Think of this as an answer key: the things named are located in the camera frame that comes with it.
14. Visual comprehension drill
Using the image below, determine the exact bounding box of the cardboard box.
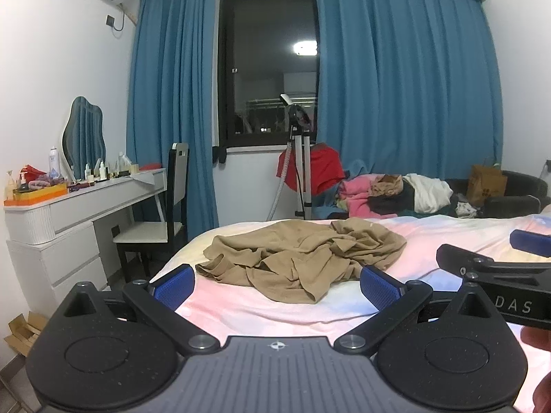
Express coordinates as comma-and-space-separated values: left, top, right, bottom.
4, 312, 48, 358

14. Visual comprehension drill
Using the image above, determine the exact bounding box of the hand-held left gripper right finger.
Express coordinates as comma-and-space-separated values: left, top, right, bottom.
333, 264, 505, 356

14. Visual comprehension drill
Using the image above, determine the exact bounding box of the bed with pastel sheet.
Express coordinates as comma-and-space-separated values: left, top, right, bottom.
148, 213, 551, 413

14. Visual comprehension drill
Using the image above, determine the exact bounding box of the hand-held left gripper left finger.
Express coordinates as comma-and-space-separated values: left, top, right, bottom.
55, 264, 221, 354

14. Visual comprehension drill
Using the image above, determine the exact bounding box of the blue garment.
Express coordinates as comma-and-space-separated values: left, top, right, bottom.
344, 159, 375, 181

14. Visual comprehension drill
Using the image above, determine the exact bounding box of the wavy-edged mirror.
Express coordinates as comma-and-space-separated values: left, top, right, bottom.
61, 96, 107, 181

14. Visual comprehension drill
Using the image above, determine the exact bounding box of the white dressing table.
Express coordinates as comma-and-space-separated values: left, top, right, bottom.
4, 168, 168, 306

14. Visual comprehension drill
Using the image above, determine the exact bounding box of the black and white chair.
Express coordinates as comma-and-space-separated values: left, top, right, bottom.
113, 142, 190, 280

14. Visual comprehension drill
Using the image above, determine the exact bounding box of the tan shirt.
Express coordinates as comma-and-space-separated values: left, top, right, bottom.
196, 218, 407, 305

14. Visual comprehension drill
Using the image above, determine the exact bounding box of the dark window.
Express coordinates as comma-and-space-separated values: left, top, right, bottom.
217, 0, 321, 149

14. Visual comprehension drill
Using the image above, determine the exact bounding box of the red garment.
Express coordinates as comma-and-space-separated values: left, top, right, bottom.
276, 146, 347, 194

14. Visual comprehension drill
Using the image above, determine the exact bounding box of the black sofa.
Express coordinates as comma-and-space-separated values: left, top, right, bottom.
445, 170, 545, 220

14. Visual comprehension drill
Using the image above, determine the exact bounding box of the orange tray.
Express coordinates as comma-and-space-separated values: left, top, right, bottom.
4, 184, 69, 206

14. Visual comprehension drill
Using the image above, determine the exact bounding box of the person's left hand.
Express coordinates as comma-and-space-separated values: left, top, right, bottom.
534, 374, 551, 405

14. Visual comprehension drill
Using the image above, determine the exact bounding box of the black garment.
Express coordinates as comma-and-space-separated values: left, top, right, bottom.
368, 189, 416, 216

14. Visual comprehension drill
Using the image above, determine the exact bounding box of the blue curtain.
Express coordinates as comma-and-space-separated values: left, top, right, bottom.
312, 0, 504, 220
126, 0, 220, 242

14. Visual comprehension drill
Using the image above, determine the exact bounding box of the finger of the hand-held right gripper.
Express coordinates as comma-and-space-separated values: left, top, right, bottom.
509, 229, 551, 259
436, 244, 551, 282

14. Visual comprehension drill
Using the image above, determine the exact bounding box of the air conditioner power cord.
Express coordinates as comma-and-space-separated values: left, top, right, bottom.
113, 3, 130, 33

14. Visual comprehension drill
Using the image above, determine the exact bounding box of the brown paper bag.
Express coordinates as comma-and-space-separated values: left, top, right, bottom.
467, 164, 509, 206

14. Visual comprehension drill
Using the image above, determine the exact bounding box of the garment steamer stand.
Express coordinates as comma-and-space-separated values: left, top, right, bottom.
267, 93, 317, 220

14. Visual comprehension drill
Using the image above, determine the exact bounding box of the brown crumpled garment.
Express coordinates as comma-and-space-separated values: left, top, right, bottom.
372, 174, 407, 199

